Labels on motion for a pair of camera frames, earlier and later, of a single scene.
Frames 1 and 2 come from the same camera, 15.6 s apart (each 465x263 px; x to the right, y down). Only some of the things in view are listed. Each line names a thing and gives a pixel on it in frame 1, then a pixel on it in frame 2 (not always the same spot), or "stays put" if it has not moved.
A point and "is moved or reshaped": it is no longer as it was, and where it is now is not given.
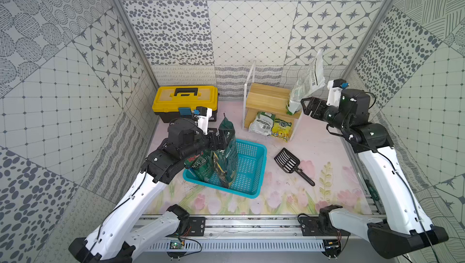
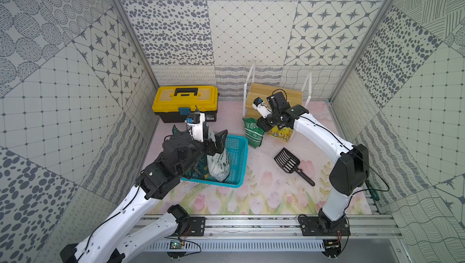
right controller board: (332, 248) stays put
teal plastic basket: (249, 179) → (236, 148)
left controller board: (177, 244) stays put
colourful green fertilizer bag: (203, 163) is moved or reshaped
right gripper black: (321, 104) → (264, 126)
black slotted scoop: (290, 164) stays put
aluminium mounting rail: (227, 227) stays put
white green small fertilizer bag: (263, 123) is moved or reshaped
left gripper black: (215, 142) stays put
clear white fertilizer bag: (312, 78) → (219, 165)
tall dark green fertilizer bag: (225, 162) → (201, 169)
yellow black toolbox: (169, 99) stays put
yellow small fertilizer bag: (281, 129) stays put
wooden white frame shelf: (262, 97) stays put
